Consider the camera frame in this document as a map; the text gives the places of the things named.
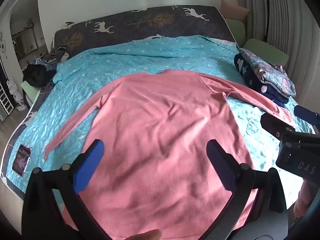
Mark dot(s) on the large green pillow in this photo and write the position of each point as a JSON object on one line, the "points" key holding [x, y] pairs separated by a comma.
{"points": [[268, 50]]}

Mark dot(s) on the grey curtain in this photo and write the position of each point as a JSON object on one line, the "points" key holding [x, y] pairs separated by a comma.
{"points": [[287, 30]]}

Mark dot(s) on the folded floral garment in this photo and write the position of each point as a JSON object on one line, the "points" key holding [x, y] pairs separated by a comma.
{"points": [[268, 73]]}

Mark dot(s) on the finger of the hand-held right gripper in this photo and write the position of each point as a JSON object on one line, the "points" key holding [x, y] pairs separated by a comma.
{"points": [[306, 116], [276, 125]]}

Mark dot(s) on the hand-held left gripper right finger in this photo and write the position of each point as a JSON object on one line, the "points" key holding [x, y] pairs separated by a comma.
{"points": [[222, 171]]}

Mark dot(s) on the small green pillow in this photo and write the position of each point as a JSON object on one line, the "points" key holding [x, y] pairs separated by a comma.
{"points": [[236, 28]]}

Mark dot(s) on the pink sweater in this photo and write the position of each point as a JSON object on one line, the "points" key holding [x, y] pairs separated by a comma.
{"points": [[162, 135]]}

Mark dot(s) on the white cat figurines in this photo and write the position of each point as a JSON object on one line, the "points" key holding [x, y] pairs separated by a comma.
{"points": [[15, 95]]}

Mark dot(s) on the person's right hand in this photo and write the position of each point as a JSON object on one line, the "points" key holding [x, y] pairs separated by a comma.
{"points": [[302, 200]]}

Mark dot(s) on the arched wall mirror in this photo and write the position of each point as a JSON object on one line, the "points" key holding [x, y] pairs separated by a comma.
{"points": [[26, 35]]}

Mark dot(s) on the pile of striped clothes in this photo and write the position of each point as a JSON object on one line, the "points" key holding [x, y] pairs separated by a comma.
{"points": [[53, 56]]}

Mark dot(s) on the turquoise star quilt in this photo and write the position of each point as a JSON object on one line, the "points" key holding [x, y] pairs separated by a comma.
{"points": [[120, 60]]}

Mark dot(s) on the pink pillow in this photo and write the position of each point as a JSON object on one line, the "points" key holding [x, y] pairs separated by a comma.
{"points": [[235, 8]]}

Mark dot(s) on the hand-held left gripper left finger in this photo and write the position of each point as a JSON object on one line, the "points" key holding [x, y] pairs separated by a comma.
{"points": [[90, 163]]}

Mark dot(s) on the white rack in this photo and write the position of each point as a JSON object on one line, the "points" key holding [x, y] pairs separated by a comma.
{"points": [[5, 100]]}

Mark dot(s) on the folded navy dotted garment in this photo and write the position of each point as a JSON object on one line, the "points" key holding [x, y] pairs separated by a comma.
{"points": [[250, 76]]}

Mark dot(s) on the dark clothes pile bedside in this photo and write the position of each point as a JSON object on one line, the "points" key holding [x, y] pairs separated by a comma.
{"points": [[37, 75]]}

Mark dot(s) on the smartphone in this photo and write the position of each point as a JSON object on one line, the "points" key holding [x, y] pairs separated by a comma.
{"points": [[21, 161]]}

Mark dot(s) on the dark deer-print bed sheet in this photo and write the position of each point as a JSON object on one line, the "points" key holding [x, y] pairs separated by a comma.
{"points": [[140, 21]]}

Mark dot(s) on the black floor lamp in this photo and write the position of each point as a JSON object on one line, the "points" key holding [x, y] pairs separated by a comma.
{"points": [[268, 2]]}

